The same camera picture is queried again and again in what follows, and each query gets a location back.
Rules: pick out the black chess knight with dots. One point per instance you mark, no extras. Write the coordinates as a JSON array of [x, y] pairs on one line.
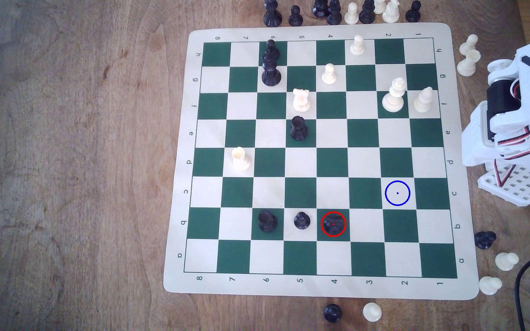
[[485, 239], [333, 224]]

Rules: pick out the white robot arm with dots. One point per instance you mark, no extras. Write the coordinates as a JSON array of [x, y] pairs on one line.
[[476, 138]]

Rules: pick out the green cream chess board mat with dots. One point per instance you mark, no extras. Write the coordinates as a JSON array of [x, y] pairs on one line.
[[320, 161]]

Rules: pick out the black chess pawn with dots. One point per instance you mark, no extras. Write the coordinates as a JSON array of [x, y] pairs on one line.
[[302, 220], [295, 17], [270, 47], [413, 13], [332, 312]]

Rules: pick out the black chess queen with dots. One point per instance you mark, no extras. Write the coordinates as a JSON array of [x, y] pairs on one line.
[[271, 74]]

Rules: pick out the white chess pawn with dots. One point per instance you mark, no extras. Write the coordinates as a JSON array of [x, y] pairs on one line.
[[372, 312], [506, 261], [357, 45], [469, 44], [351, 14], [329, 74], [490, 285]]

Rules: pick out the white chess queen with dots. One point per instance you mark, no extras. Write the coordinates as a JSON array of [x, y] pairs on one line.
[[394, 96]]

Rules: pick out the black chess piece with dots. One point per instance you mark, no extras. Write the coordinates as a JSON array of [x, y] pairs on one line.
[[320, 8]]

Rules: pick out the white chess bishop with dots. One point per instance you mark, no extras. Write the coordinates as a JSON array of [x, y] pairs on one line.
[[423, 101]]

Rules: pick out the white chess piece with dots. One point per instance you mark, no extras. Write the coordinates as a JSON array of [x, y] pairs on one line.
[[379, 5]]

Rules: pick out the white chess knight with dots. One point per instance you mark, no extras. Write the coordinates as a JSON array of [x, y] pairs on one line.
[[391, 14]]

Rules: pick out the white perforated base plate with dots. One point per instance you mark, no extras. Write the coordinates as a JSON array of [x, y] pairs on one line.
[[518, 186]]

